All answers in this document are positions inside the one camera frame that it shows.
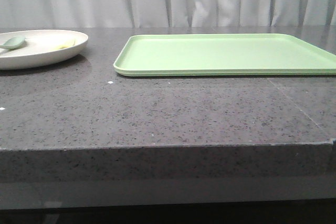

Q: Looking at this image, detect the yellow plastic fork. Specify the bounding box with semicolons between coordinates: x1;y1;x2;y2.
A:
54;39;76;50

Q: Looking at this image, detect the beige round plate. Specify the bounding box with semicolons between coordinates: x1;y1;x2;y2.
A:
1;29;89;70

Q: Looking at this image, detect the light green plastic tray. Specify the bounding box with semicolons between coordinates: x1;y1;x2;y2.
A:
113;34;335;77

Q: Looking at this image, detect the sage green plastic spoon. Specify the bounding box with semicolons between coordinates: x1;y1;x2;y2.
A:
0;36;26;50

